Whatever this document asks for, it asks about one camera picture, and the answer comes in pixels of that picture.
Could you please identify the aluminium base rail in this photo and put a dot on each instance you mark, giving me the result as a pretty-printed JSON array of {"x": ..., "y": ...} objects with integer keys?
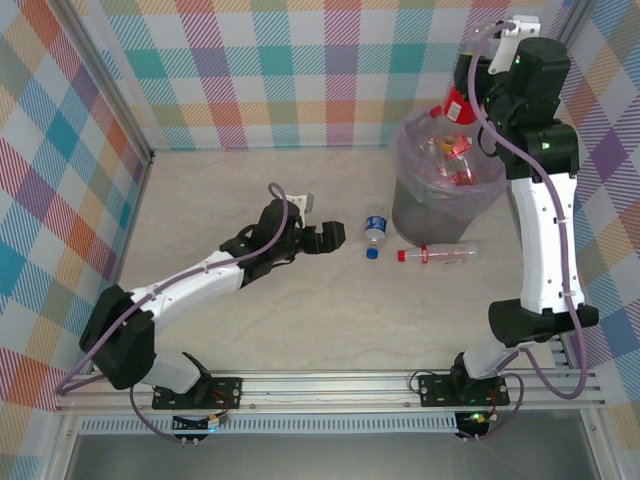
[{"x": 325, "y": 387}]

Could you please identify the slim clear red cap bottle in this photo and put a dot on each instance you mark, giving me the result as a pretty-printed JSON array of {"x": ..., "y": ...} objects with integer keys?
[{"x": 440, "y": 253}]

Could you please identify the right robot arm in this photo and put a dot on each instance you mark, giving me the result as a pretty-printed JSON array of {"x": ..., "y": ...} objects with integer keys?
[{"x": 545, "y": 240}]

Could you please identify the short aluminium side rail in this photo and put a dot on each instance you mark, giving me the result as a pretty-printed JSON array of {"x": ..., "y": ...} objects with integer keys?
[{"x": 562, "y": 356}]

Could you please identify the blue label blue cap bottle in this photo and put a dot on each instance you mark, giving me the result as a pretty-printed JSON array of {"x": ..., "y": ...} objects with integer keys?
[{"x": 376, "y": 225}]

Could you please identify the aluminium frame post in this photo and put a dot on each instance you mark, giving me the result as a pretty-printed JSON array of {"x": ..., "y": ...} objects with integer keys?
[
  {"x": 575, "y": 17},
  {"x": 110, "y": 85}
]

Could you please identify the small controller board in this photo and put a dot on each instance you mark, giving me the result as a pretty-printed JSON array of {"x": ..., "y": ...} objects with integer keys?
[
  {"x": 200, "y": 425},
  {"x": 477, "y": 420}
]

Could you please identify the red barcode label cola bottle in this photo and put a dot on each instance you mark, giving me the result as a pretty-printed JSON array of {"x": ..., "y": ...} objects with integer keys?
[{"x": 460, "y": 112}]

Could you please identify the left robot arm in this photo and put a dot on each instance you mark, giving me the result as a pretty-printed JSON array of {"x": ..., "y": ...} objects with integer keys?
[{"x": 190, "y": 280}]

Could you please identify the grey waste bin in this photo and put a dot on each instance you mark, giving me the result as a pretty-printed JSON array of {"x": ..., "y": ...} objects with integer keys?
[{"x": 425, "y": 220}]

